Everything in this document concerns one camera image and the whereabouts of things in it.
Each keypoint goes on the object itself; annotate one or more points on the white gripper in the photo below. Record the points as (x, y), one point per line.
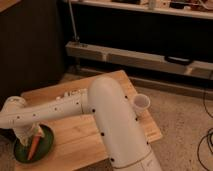
(24, 133)

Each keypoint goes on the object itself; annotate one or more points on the orange pepper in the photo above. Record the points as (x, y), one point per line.
(33, 147)

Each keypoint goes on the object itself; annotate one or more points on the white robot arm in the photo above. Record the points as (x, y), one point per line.
(116, 116)

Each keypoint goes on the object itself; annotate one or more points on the green round plate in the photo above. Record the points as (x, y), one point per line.
(43, 148)

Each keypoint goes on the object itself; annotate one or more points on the wooden folding table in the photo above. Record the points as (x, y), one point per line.
(77, 140)

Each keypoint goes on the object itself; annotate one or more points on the white plastic bottle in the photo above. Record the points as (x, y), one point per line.
(71, 95)

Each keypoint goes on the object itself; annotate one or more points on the metal stand pole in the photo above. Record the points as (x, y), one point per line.
(76, 37)

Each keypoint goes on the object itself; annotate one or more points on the white paper cup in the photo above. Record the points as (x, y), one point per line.
(140, 103)

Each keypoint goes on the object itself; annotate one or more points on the long grey shelf beam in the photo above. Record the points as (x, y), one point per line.
(140, 60)

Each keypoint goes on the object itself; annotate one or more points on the upper white shelf board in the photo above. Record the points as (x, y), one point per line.
(142, 8)

